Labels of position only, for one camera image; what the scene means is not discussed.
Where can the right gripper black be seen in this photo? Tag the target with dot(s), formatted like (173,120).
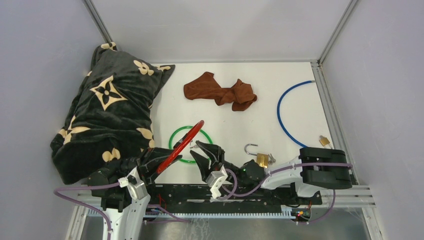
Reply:
(215,152)

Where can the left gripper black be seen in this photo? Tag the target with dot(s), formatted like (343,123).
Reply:
(146,162)

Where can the green lock keys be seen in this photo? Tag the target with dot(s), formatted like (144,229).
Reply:
(193,145)

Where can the red cable lock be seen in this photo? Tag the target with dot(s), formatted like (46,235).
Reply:
(183,143)

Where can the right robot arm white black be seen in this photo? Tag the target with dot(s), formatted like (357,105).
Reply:
(313,170)

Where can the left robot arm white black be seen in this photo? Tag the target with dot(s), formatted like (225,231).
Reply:
(122,215)

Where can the open brass padlock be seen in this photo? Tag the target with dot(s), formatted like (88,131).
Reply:
(261,159)

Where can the silver padlock keys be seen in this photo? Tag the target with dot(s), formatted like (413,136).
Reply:
(271,159)

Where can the black floral blanket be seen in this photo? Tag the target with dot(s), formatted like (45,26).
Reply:
(110,117)

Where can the brown cloth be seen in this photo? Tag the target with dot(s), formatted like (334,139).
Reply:
(240,95)

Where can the small brass padlock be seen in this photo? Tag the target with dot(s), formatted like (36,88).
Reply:
(325,142)

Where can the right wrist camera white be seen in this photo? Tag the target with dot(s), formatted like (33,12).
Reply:
(215,180)

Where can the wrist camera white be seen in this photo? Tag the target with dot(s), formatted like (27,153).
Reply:
(215,180)
(134,184)

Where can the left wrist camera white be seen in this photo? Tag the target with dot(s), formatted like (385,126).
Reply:
(134,184)

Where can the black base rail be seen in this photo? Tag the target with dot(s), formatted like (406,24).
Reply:
(197,199)

